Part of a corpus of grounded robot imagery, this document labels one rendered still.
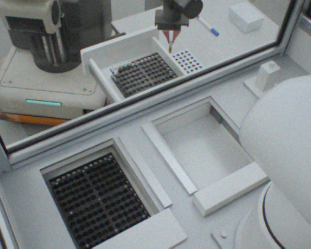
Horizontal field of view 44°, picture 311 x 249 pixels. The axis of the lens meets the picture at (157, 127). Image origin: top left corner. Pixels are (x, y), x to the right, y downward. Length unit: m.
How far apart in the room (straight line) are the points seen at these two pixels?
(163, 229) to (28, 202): 0.32
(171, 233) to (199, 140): 0.39
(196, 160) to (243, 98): 0.22
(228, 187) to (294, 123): 0.56
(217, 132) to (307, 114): 0.84
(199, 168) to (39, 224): 0.46
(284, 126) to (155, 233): 0.55
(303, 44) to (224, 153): 0.41
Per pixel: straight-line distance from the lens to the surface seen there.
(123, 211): 0.94
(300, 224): 0.65
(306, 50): 1.26
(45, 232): 0.90
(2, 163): 0.96
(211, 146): 1.15
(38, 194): 0.94
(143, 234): 0.86
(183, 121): 1.16
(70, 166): 1.10
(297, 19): 1.24
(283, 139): 0.36
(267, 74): 1.11
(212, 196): 0.89
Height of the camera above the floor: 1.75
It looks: 52 degrees down
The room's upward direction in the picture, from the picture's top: 4 degrees clockwise
